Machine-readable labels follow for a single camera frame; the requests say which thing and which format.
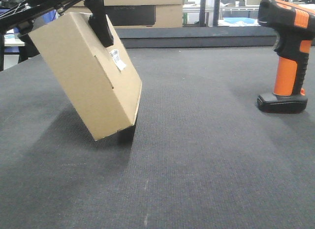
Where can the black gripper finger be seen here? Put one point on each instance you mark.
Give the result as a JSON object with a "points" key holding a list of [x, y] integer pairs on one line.
{"points": [[126, 135]]}

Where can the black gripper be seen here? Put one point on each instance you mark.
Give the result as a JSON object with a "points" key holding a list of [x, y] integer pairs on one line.
{"points": [[97, 21]]}

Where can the small brown cardboard package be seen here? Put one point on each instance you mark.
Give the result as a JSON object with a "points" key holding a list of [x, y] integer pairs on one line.
{"points": [[101, 82]]}

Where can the orange black barcode scanner gun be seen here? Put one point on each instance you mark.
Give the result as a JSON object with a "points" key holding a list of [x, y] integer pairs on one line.
{"points": [[295, 28]]}

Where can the large brown cardboard box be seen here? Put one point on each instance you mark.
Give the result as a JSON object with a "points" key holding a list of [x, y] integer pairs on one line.
{"points": [[145, 13]]}

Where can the black raised table ledge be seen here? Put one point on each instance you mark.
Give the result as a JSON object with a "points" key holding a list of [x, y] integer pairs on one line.
{"points": [[197, 37]]}

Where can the blue plastic crate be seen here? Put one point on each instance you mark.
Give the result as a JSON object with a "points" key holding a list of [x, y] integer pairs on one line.
{"points": [[21, 17]]}

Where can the black vertical pole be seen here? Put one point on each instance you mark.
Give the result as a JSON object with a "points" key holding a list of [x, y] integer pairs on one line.
{"points": [[216, 12]]}

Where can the blue tray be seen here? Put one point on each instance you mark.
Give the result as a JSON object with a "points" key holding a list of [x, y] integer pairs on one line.
{"points": [[239, 21]]}

